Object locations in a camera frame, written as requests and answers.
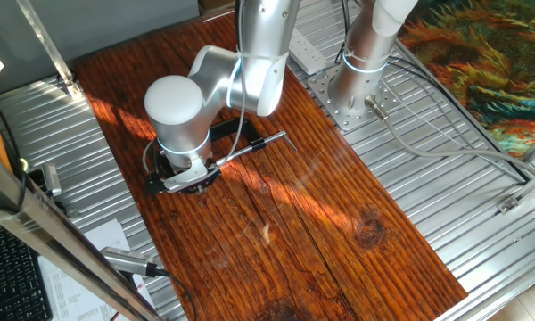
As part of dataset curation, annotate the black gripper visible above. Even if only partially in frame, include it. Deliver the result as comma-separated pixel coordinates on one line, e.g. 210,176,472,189
177,171,222,196

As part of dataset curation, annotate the black metal C-clamp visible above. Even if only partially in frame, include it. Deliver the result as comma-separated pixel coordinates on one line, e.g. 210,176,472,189
207,116,299,169

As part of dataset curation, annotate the printed white paper sheet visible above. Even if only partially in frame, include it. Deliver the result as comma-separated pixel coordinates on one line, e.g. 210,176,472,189
37,218,156,321

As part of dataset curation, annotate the brown wooden board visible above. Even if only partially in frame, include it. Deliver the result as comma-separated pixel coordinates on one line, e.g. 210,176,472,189
73,8,468,321

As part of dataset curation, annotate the small silver sensor box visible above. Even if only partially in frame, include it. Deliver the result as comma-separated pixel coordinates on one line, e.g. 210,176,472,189
41,162,63,198

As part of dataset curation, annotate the white power strip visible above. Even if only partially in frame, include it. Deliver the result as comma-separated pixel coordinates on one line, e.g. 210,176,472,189
288,27,328,76

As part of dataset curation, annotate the black keyboard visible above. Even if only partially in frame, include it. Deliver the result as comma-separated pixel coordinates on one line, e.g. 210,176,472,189
0,212,54,321

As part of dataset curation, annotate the colourful painted mat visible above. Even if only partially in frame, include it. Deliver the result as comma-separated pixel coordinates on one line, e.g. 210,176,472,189
399,0,535,158

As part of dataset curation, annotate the black depth camera cable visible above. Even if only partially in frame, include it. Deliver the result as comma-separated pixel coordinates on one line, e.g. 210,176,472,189
153,266,199,321

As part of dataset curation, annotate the light grey gripper cable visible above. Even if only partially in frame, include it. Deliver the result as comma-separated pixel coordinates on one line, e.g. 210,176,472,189
212,0,249,170

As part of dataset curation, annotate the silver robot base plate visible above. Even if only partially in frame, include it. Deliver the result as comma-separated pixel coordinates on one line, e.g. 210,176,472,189
306,63,403,133

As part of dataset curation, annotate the aluminium frame beam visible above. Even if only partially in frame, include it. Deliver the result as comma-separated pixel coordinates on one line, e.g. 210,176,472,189
0,128,164,321

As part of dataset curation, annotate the thin black cable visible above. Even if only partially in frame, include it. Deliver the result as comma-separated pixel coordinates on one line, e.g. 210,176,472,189
0,95,30,215

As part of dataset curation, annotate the grey base cable with connector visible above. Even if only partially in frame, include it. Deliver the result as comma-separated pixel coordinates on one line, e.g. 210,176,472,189
364,95,535,188

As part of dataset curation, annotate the black base cable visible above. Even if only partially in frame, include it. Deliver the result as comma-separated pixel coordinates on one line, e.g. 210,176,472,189
336,0,530,185

